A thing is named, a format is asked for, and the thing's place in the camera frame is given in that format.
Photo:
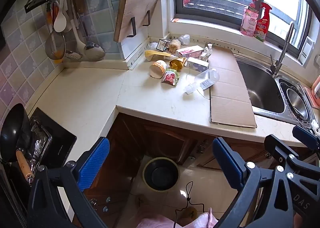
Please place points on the yellow bag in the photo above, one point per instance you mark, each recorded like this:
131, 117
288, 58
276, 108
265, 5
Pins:
177, 64

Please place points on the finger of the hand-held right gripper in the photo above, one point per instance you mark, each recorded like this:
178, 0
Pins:
273, 146
305, 137

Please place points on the white box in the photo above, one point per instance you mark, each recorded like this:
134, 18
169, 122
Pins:
197, 64

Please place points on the red printed carton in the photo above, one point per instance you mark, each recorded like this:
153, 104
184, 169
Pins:
170, 77

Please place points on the wooden corner cabinet door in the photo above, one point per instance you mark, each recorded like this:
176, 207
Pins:
170, 140

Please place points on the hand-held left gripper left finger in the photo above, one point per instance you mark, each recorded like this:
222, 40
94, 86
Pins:
93, 163

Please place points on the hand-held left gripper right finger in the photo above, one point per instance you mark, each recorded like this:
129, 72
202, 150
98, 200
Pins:
227, 163

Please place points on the beige loofah sponge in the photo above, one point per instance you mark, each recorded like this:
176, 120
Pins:
175, 45

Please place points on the crumpled white paper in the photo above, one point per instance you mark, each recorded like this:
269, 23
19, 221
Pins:
207, 51

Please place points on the pink detergent bottle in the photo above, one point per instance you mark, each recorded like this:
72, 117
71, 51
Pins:
248, 20

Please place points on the clear plastic bottle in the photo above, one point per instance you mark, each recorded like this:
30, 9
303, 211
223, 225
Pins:
207, 77

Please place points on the blue cabinet knob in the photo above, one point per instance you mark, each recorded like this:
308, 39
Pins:
105, 209
108, 199

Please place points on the black metal bracket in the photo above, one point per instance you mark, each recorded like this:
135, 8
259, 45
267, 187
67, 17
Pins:
131, 30
148, 21

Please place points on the wooden cutting board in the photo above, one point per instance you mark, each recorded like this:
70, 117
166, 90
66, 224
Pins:
137, 7

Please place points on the red spray bottle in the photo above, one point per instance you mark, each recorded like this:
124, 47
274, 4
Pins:
262, 25

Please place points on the pink cloth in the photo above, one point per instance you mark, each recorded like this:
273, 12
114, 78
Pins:
315, 92

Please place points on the round beige trash bin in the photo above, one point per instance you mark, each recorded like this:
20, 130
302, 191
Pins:
161, 175

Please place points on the steel sink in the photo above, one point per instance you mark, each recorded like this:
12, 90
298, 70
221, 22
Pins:
265, 87

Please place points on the yellow white packet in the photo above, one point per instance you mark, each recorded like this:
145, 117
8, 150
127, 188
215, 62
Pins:
156, 54

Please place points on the black white patterned packet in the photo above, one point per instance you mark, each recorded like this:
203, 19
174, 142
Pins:
162, 44

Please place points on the cardboard sheet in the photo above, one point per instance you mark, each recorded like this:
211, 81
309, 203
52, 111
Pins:
230, 87

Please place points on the white rice paddle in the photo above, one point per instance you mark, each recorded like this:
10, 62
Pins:
60, 20

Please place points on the small clear plastic bag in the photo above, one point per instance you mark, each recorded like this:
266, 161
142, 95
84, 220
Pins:
185, 39

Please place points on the pink box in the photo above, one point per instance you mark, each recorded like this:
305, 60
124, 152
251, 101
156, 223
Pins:
190, 51

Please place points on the yellow slipper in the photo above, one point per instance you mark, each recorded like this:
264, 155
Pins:
190, 212

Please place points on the white wall socket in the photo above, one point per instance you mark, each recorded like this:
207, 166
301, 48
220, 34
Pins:
307, 47

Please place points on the steel ladle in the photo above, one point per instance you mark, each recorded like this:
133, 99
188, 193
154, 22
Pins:
93, 51

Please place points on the black wok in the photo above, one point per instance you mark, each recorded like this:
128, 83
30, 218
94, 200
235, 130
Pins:
13, 132

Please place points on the black gas stove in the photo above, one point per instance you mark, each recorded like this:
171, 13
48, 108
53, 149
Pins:
60, 137

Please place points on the person's pink pants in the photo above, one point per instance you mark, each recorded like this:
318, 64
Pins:
162, 221

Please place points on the paper cup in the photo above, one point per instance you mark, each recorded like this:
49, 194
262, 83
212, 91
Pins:
157, 69

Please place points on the steel faucet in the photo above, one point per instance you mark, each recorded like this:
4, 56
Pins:
282, 50

